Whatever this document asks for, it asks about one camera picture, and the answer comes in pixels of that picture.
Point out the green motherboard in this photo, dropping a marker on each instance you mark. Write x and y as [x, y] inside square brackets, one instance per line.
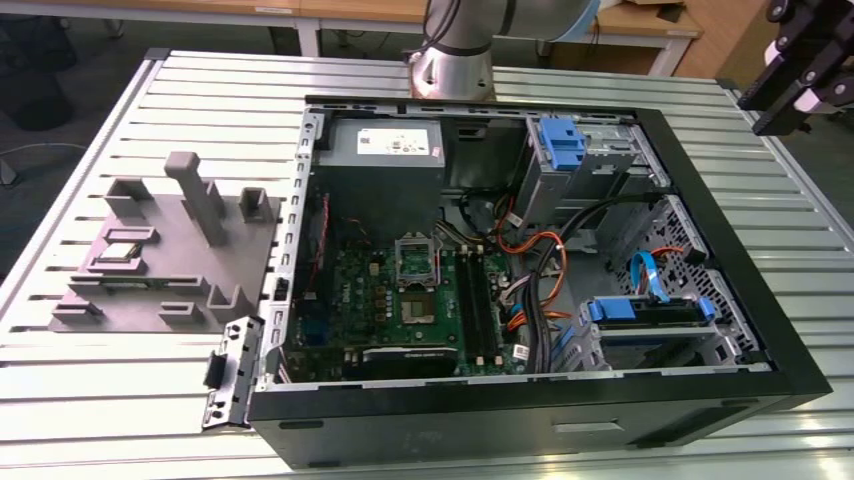
[363, 300]

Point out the silver CPU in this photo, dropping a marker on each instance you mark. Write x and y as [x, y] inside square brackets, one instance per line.
[119, 253]

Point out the blue drive latch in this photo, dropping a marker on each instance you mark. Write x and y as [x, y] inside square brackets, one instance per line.
[564, 145]

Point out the black PC case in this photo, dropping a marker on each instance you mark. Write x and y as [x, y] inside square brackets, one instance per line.
[467, 425]

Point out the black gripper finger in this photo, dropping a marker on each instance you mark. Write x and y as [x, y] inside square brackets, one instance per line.
[777, 117]
[757, 90]

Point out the brown cabinet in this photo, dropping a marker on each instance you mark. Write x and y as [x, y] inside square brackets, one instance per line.
[721, 50]

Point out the black office chair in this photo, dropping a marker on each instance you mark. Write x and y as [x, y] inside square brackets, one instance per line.
[34, 60]

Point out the black graphics card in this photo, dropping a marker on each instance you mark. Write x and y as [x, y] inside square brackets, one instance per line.
[401, 362]

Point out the metal rear bracket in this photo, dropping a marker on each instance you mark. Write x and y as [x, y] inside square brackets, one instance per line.
[243, 360]

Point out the grey power supply unit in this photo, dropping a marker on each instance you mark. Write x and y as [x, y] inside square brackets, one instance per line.
[387, 200]

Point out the metal optical drive cage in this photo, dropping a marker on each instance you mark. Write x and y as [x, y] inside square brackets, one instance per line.
[543, 195]

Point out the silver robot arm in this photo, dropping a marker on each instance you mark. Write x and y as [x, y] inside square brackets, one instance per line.
[454, 70]

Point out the green RAM stick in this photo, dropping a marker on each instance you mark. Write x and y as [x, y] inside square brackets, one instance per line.
[134, 286]

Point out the CPU socket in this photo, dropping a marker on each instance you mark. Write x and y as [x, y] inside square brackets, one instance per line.
[421, 307]

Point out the metal disk bay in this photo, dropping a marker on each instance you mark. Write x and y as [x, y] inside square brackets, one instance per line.
[590, 350]

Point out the hard disk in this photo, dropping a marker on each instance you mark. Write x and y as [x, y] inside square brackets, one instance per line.
[617, 310]

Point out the black RAM slot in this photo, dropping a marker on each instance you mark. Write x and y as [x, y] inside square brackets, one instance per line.
[466, 305]
[474, 305]
[485, 305]

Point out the grey parts rack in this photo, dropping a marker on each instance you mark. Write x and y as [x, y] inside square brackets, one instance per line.
[181, 280]

